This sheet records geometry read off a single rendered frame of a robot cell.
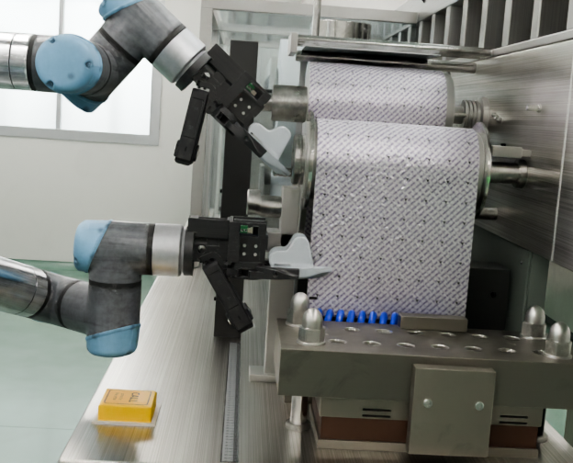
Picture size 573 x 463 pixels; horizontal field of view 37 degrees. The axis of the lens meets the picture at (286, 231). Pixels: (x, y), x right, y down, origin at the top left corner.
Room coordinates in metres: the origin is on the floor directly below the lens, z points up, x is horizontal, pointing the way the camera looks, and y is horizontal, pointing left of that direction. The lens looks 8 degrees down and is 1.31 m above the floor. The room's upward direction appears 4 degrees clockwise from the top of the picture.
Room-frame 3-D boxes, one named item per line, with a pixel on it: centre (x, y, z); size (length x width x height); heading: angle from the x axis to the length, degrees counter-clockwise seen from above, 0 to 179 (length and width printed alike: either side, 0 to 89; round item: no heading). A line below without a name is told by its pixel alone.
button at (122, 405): (1.12, 0.20, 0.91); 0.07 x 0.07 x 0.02; 3
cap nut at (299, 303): (1.16, -0.03, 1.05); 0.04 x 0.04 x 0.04
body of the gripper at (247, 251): (1.23, 0.08, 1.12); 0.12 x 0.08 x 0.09; 93
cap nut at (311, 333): (1.07, -0.04, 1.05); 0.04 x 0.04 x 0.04
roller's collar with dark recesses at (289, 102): (1.54, 0.01, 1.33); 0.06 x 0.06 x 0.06; 3
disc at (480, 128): (1.31, -0.28, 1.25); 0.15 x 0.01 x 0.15; 3
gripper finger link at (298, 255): (1.22, -0.02, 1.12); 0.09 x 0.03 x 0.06; 92
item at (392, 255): (1.24, -0.15, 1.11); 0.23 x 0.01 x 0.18; 93
